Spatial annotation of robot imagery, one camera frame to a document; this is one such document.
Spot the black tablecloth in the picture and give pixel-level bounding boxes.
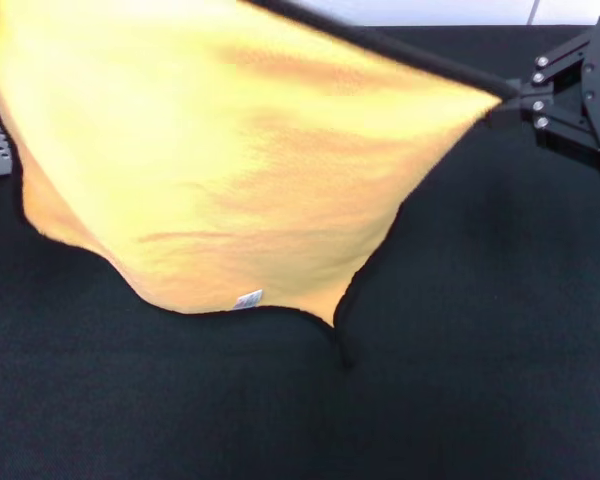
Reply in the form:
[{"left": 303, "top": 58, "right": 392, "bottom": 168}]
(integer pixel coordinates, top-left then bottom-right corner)
[{"left": 0, "top": 24, "right": 600, "bottom": 480}]

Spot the yellow and grey towel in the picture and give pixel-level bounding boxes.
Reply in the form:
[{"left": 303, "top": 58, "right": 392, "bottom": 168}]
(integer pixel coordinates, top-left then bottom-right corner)
[{"left": 0, "top": 0, "right": 520, "bottom": 370}]

